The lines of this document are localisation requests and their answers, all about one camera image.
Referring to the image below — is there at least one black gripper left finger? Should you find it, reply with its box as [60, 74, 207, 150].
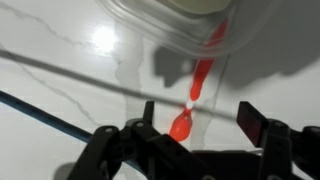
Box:
[67, 101, 214, 180]

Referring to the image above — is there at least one black power cable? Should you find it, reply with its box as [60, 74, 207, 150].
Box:
[0, 89, 144, 174]

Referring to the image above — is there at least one orange and white spoon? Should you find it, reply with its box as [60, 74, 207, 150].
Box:
[168, 18, 231, 143]

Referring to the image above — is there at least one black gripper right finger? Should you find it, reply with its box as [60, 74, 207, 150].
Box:
[236, 101, 320, 180]

